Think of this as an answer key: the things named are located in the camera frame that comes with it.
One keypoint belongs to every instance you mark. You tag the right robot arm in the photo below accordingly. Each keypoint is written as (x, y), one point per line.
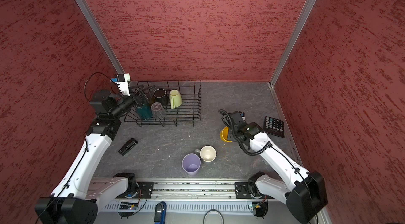
(303, 192)

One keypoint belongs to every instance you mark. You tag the grey mug cream inside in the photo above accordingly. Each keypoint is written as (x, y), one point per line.
(207, 154)

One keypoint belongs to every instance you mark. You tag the black calculator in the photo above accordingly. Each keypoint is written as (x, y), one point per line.
(274, 127)

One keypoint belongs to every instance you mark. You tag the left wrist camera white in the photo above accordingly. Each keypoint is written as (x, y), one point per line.
(122, 82)

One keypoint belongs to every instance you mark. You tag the teal mug white inside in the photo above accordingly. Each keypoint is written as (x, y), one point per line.
(144, 112)

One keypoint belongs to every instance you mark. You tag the lavender cup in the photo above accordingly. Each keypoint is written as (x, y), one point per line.
(191, 164)

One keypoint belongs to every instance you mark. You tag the black stapler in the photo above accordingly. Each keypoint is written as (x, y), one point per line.
(130, 144)

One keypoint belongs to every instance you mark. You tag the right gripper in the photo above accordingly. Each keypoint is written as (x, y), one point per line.
(233, 129)

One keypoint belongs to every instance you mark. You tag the black mug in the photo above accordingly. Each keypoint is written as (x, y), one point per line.
(161, 96)

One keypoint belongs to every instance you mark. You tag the left corner aluminium profile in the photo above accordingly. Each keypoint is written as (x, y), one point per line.
(94, 25)

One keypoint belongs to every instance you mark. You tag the front aluminium rail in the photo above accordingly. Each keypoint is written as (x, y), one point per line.
(212, 189)

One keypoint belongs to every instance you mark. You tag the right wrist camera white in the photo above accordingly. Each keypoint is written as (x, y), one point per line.
(242, 114)

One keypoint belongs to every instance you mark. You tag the corner aluminium profile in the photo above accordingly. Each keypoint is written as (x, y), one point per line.
(301, 21)
(94, 25)

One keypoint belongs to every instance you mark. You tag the right corner aluminium profile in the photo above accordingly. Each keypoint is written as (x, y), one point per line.
(301, 21)

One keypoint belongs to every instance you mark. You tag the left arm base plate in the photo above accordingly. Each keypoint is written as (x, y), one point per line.
(142, 190)

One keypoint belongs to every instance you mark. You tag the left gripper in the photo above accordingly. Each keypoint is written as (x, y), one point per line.
(144, 96)

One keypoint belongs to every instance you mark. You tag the black wire dish rack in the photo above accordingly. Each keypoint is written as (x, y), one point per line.
(188, 113)

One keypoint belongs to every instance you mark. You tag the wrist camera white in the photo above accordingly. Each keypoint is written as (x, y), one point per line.
(242, 114)
(122, 82)

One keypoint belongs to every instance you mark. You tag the blue handled tool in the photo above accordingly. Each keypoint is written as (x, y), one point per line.
(160, 213)

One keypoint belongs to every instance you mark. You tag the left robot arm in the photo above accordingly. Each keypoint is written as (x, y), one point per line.
(70, 202)

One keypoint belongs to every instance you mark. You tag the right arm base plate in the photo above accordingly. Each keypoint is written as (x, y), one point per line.
(247, 190)

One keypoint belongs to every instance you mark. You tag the clear plastic cup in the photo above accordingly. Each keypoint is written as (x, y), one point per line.
(158, 111)

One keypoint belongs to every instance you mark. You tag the yellow mug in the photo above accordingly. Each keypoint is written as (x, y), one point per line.
(224, 135)

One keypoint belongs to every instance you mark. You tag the light green mug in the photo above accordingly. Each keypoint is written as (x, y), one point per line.
(175, 99)

